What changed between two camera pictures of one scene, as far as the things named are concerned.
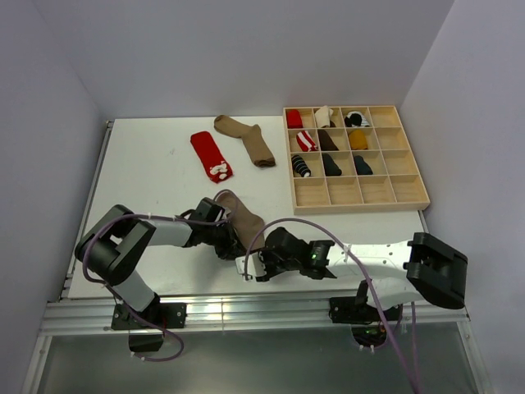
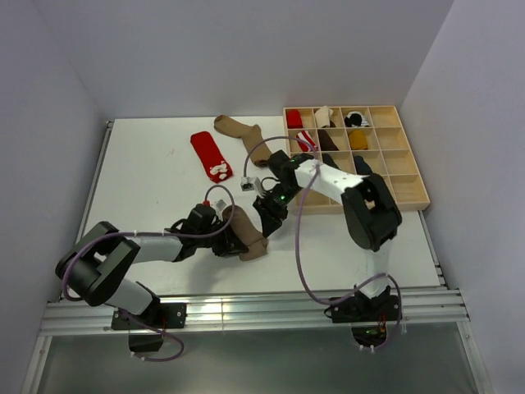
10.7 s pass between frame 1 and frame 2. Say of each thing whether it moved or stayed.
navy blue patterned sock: stayed
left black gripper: stayed
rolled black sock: stayed
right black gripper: moved
